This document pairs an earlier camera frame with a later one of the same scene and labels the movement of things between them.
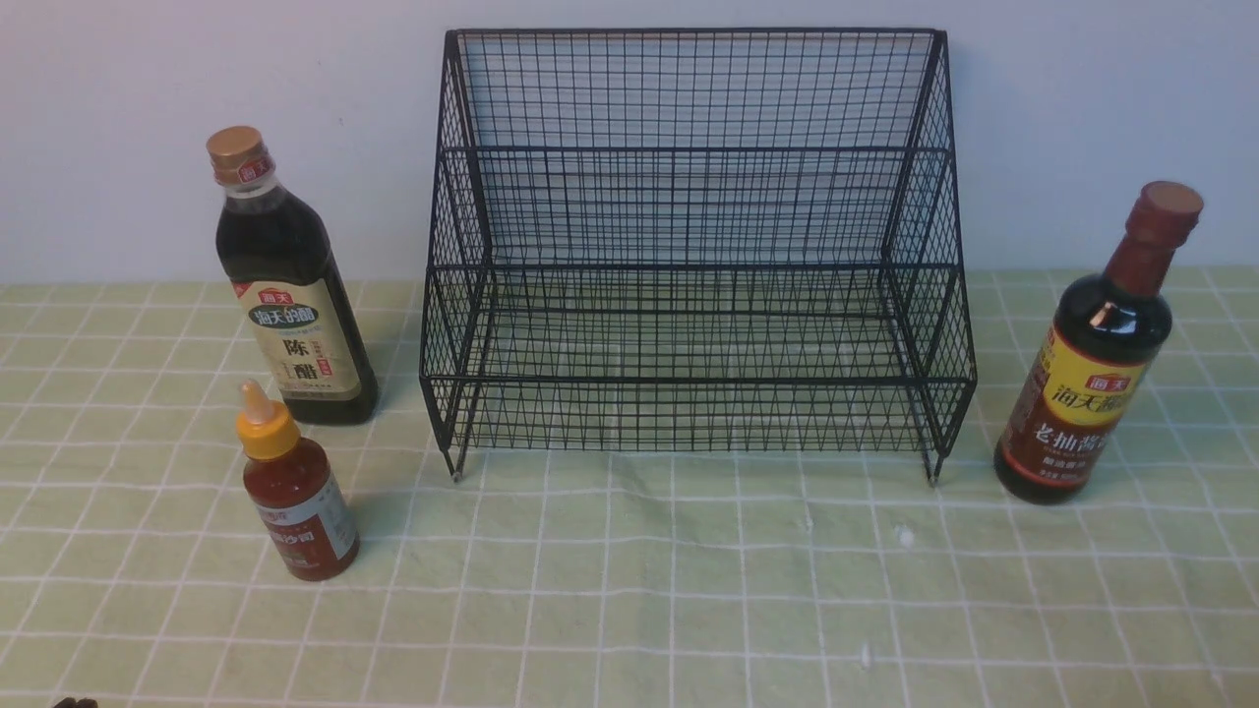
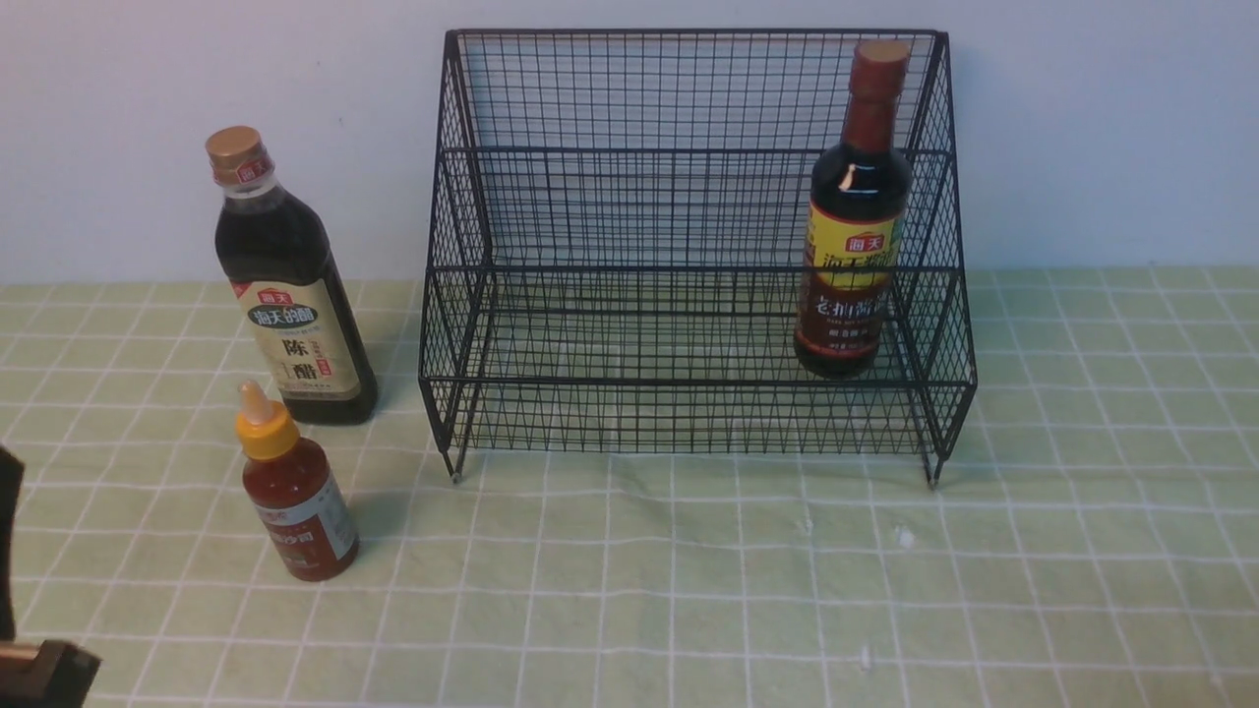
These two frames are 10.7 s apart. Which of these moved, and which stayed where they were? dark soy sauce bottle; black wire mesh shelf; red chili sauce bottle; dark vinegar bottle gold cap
Moved: dark soy sauce bottle
Stayed: dark vinegar bottle gold cap; black wire mesh shelf; red chili sauce bottle
